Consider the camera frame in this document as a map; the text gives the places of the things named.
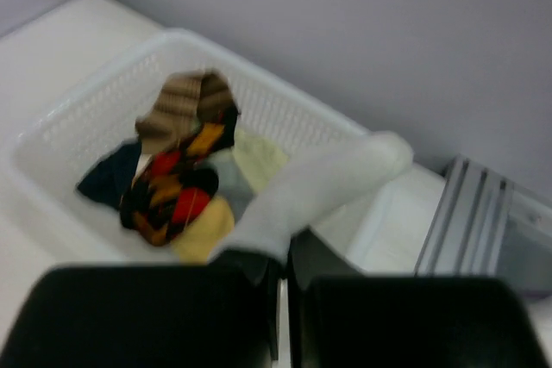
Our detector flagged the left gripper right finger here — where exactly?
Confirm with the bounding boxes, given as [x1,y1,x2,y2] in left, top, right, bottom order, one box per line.
[287,230,549,367]

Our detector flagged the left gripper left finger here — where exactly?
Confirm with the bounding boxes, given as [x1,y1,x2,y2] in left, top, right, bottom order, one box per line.
[1,251,280,367]

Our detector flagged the white sock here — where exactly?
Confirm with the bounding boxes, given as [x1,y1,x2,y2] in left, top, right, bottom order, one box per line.
[209,132,414,265]

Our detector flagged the argyle sock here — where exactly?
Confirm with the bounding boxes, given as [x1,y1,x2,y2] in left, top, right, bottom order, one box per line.
[119,105,240,246]

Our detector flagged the brown striped sock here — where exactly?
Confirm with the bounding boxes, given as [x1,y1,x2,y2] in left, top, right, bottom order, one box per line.
[135,71,240,154]

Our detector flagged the mustard yellow sock in basket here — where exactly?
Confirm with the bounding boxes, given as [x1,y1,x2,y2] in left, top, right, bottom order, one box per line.
[171,196,235,265]

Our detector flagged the grey sock in basket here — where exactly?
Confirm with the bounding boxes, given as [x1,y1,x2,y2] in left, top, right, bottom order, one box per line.
[200,149,255,221]

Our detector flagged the pale yellow sock in basket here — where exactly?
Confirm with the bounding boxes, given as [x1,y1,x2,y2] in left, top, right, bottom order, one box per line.
[232,128,289,193]

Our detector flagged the navy sock in basket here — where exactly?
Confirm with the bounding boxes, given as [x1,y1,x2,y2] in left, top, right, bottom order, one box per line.
[76,140,141,210]

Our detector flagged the white plastic basket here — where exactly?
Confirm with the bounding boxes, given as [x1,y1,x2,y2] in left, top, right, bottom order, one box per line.
[4,30,369,263]

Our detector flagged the aluminium mounting rail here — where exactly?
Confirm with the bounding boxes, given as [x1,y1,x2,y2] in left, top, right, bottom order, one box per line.
[415,155,551,301]

